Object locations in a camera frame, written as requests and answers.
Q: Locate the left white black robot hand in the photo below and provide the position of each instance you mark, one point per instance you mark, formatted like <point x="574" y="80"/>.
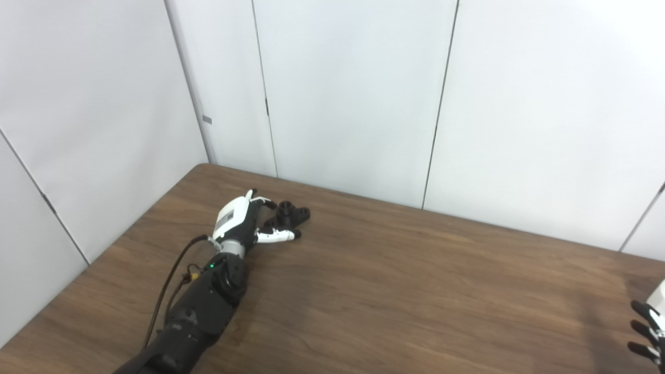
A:
<point x="234" y="218"/>

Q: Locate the black flanged holder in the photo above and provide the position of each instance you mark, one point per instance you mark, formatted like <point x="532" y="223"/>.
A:
<point x="291" y="214"/>

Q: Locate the black wall panel hinge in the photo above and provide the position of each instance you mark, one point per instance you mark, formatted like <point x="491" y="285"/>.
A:
<point x="48" y="202"/>

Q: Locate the round white plastic piece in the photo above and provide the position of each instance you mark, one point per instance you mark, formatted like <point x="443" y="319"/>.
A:
<point x="660" y="301"/>

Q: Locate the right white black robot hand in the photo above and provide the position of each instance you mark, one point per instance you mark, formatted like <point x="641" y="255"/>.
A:
<point x="657" y="332"/>

